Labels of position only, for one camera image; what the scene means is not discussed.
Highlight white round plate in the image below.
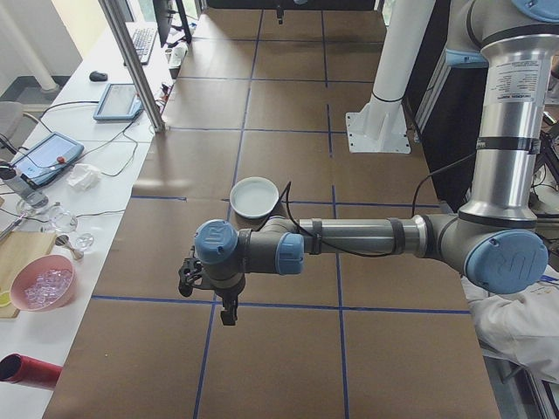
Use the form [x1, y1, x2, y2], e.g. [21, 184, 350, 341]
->
[229, 175, 280, 220]

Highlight black monitor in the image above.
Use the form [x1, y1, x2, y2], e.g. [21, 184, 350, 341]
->
[151, 0, 176, 48]

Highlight white pillar base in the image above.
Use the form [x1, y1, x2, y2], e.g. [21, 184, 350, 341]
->
[344, 0, 438, 155]

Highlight black and white keyboard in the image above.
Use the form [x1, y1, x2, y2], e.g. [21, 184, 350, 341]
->
[128, 27, 159, 66]

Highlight small clear glass dish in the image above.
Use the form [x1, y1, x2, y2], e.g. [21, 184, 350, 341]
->
[72, 232, 96, 254]

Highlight metal jigger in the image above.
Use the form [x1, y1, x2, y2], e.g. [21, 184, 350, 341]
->
[56, 234, 85, 262]

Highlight pink bowl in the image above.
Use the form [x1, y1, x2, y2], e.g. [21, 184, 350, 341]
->
[9, 254, 77, 313]

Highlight clear glass bowl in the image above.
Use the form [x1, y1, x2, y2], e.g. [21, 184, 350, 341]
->
[42, 204, 79, 235]

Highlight light blue teach pendant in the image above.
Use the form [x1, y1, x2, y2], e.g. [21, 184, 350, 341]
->
[92, 82, 145, 122]
[9, 131, 86, 189]

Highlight clear plastic ice cubes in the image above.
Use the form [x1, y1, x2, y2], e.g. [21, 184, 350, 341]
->
[24, 269, 72, 306]

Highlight crumpled white tissue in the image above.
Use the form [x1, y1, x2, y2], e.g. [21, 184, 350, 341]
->
[66, 162, 103, 192]

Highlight red cylindrical tube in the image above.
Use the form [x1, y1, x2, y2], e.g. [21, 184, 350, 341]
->
[0, 352, 65, 390]

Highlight wooden cutting board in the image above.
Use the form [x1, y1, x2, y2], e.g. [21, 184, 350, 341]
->
[0, 230, 59, 319]

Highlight white side desk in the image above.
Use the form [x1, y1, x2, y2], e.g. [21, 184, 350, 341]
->
[0, 8, 193, 419]

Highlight metal bar spoon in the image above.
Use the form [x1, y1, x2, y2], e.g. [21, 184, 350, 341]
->
[0, 201, 62, 242]

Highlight clear bottle with black cap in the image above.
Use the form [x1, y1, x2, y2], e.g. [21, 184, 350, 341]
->
[0, 160, 50, 210]

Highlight grey office chair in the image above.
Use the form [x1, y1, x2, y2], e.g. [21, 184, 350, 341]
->
[0, 100, 41, 163]

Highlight person in white coat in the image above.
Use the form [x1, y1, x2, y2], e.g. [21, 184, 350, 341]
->
[461, 272, 559, 383]

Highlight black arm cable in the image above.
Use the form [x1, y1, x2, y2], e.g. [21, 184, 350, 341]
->
[261, 150, 480, 258]

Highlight aluminium frame post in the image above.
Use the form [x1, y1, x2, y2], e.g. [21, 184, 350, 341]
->
[98, 0, 170, 134]

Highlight black desk cable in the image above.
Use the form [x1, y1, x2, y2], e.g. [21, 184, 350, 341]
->
[80, 117, 136, 154]

